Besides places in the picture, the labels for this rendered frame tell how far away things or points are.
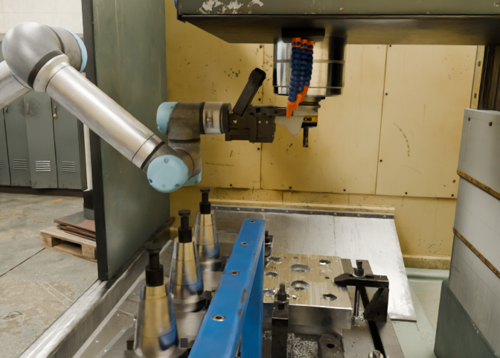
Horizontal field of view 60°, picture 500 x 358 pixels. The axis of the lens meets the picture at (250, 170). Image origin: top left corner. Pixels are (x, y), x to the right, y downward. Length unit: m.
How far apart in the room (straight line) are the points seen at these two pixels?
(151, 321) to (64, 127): 5.27
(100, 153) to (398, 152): 1.29
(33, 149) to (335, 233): 4.47
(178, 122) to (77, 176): 4.73
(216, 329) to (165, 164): 0.45
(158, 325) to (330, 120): 1.66
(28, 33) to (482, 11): 0.81
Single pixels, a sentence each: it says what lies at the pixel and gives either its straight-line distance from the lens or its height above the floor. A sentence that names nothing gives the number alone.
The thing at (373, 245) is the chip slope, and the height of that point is 0.78.
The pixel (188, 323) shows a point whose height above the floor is 1.22.
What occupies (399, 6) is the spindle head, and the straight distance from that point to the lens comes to 0.68.
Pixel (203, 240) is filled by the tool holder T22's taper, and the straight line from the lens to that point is 0.62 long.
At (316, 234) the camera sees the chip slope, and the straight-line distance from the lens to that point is 1.99.
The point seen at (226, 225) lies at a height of 1.22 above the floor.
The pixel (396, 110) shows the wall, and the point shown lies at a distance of 2.04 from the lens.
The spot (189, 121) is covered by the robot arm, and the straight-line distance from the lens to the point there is 0.98.
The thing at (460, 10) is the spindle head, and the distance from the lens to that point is 0.70.
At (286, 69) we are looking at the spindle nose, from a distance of 0.92.
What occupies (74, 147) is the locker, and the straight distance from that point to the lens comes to 5.63.
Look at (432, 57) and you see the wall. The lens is 2.07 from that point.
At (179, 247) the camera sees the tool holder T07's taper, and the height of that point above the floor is 1.29.
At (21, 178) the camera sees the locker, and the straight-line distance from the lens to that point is 6.11.
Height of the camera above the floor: 1.48
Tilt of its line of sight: 12 degrees down
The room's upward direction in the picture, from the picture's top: 1 degrees clockwise
